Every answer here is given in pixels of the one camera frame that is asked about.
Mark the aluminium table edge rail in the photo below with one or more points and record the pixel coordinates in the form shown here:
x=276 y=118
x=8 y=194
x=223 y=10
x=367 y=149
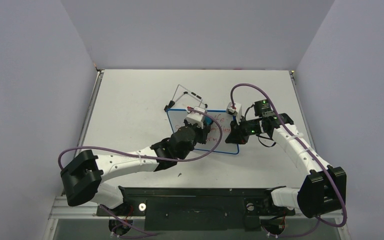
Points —
x=86 y=120

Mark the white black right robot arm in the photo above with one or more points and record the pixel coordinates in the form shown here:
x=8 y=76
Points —
x=324 y=187

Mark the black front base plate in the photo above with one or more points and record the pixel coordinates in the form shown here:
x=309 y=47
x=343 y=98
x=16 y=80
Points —
x=201 y=209

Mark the teal whiteboard eraser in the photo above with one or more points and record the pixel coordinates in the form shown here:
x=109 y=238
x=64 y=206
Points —
x=209 y=122

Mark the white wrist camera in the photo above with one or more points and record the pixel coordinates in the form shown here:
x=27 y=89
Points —
x=235 y=109
x=195 y=116

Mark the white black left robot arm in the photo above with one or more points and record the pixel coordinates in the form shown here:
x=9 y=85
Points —
x=84 y=178

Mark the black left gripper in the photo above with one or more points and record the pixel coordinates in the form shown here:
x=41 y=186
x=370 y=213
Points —
x=202 y=132

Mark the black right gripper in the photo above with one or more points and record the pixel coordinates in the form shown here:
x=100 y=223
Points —
x=234 y=133

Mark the blue framed whiteboard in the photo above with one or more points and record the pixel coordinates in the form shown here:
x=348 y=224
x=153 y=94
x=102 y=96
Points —
x=176 y=119

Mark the wire whiteboard stand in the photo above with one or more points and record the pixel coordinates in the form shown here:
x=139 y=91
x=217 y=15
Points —
x=181 y=92

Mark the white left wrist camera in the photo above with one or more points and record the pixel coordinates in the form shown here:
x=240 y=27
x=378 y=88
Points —
x=195 y=116

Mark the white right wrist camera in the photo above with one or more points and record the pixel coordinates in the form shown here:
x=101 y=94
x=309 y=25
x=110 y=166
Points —
x=235 y=109

